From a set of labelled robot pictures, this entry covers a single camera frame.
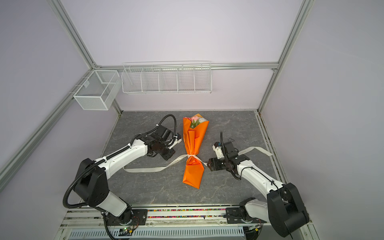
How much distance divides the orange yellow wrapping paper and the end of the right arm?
0.28 feet

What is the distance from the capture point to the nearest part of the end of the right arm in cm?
62

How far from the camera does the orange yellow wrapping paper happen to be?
0.84m
